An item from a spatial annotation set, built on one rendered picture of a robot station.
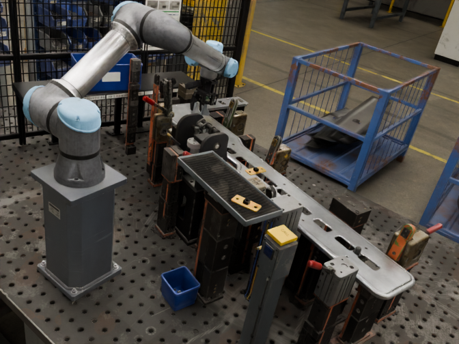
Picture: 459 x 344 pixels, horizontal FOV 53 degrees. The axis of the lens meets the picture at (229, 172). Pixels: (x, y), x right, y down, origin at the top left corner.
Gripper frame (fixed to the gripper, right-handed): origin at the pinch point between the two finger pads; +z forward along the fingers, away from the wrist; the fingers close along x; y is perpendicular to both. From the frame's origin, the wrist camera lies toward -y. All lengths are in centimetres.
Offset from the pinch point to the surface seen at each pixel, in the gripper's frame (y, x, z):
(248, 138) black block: 21.9, 14.4, 2.0
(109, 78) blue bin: -38.3, -23.4, -4.9
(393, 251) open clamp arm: 105, 1, 3
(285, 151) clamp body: 44.3, 12.5, -2.6
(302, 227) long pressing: 81, -17, 5
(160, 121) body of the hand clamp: 0.3, -20.1, 0.3
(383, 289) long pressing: 113, -17, 5
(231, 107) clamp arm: 7.8, 13.5, -7.3
